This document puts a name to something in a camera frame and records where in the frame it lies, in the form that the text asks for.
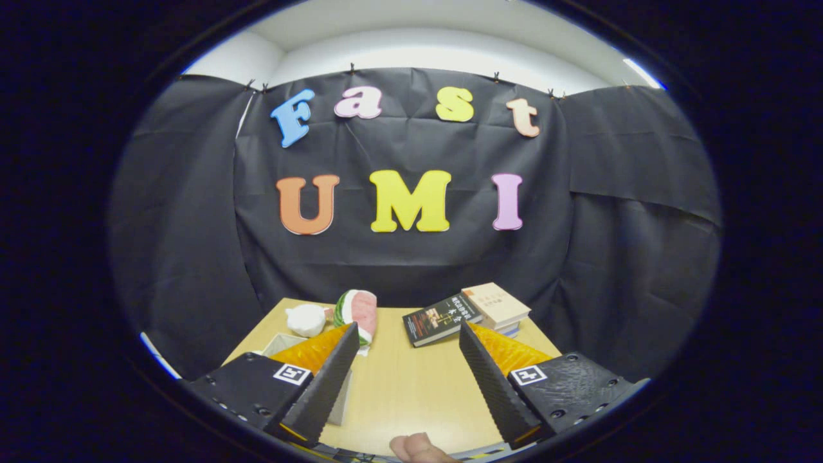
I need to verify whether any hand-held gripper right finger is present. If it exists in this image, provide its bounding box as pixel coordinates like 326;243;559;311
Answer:
458;321;650;451

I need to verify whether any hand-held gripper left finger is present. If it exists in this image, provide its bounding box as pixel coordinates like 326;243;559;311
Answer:
186;322;361;449

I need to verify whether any cream fabric storage box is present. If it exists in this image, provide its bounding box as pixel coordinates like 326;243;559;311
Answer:
260;332;354;427

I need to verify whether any white plush toy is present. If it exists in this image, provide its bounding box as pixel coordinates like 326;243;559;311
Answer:
285;303;336;339

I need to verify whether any watermelon slice plush toy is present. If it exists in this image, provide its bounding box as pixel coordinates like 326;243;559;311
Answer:
332;289;379;356

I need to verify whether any black cover book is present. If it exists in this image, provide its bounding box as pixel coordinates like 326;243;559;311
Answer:
402;293;484;349

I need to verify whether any row of small black clips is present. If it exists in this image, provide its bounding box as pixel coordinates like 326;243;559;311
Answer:
244;62;635;101

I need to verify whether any white ceiling light panel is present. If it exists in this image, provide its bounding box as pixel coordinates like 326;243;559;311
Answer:
622;57;667;91

